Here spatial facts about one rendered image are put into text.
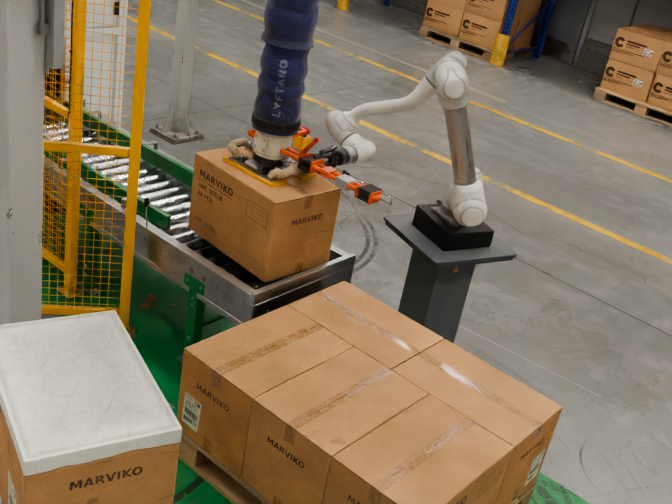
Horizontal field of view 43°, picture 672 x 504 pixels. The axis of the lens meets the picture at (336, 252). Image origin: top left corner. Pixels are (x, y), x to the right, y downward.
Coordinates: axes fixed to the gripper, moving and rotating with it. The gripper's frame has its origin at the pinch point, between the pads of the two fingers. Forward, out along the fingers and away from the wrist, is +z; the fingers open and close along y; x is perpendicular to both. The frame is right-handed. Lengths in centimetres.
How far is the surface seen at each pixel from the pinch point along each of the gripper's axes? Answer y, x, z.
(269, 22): -57, 27, 11
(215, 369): 57, -34, 81
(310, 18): -61, 15, 0
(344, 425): 58, -88, 65
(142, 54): -34, 67, 45
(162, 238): 52, 54, 37
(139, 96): -15, 67, 45
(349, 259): 53, -9, -28
